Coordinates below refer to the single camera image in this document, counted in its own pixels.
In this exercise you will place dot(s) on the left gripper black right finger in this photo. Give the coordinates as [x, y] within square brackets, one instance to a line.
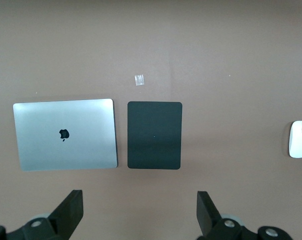
[204, 212]

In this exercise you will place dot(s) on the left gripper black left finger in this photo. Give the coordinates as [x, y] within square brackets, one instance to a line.
[71, 210]

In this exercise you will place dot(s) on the white computer mouse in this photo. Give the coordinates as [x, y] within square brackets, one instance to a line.
[299, 142]

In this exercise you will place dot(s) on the black mouse pad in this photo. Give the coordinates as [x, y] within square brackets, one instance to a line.
[154, 120]

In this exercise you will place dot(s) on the silver apple laptop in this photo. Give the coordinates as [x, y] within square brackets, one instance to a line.
[66, 150]

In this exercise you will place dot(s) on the clear tape piece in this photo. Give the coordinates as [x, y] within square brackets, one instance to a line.
[139, 80]

